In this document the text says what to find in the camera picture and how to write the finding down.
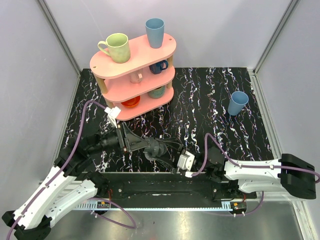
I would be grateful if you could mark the green mug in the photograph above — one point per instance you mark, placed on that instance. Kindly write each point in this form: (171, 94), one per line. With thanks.
(117, 47)

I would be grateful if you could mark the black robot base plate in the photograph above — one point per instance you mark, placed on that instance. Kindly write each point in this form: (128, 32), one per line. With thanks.
(137, 184)

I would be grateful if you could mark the dark blue mug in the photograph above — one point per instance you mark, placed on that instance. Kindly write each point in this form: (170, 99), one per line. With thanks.
(158, 67)

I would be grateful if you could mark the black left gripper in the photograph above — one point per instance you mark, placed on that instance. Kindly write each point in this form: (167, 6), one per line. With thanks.
(122, 139)

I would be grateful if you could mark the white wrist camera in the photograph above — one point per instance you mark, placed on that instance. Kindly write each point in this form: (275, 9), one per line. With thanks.
(185, 163)
(112, 114)

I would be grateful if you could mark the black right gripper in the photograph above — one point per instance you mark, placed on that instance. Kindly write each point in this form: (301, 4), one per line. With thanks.
(175, 143)

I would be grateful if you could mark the orange bowl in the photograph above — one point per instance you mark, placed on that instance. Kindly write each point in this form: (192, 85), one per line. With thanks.
(131, 103)

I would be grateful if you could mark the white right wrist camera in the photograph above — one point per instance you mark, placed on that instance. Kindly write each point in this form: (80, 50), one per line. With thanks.
(185, 163)

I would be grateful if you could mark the pink three-tier shelf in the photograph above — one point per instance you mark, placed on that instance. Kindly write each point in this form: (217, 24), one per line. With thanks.
(141, 84)

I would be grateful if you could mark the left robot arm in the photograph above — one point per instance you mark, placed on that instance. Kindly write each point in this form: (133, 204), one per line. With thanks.
(35, 219)

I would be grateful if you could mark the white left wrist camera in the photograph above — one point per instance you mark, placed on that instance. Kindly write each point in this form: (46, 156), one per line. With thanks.
(112, 114)

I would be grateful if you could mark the blue tumbler on table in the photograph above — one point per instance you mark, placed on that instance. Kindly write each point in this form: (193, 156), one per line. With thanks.
(237, 102)

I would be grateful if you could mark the blue tumbler on shelf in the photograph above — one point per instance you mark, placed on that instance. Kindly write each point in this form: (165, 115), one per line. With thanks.
(155, 32)

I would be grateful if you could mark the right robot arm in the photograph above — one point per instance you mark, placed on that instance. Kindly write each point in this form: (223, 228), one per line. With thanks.
(288, 174)

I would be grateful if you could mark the pink mug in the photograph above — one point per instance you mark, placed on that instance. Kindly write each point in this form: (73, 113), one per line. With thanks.
(136, 77)

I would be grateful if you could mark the teal speckled cup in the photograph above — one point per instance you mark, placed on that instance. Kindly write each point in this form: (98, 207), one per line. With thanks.
(157, 93)

